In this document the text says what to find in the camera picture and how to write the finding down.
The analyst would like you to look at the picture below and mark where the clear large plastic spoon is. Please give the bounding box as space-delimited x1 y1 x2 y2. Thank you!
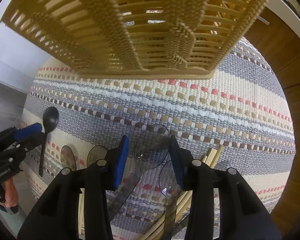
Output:
108 124 170 220

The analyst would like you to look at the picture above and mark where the beige plastic utensil basket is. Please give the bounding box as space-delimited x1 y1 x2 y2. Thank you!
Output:
1 0 269 79

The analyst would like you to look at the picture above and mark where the person's hand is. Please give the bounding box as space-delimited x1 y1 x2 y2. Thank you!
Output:
0 177 19 209

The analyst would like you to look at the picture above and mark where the clear plastic spoon right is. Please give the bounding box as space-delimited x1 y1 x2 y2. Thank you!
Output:
159 160 182 239

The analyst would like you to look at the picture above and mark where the clear spoon far left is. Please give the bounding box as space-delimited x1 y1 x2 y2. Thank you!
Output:
61 145 77 171

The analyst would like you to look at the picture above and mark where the striped woven placemat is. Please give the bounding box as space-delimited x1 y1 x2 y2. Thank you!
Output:
20 36 297 240

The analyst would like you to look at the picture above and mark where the black plastic spoon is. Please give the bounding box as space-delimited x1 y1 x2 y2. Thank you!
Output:
39 106 59 177

